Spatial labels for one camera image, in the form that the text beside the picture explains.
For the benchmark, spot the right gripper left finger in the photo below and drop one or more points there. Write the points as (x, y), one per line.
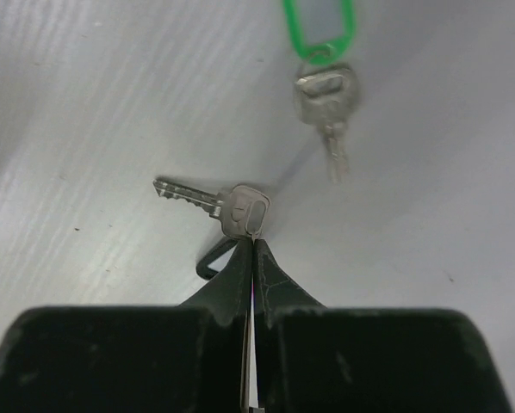
(191, 357)

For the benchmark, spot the green tag key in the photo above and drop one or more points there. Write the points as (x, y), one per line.
(326, 89)

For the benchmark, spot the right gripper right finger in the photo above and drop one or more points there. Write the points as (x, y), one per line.
(314, 358)

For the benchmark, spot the black tag key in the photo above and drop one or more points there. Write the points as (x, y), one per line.
(241, 212)

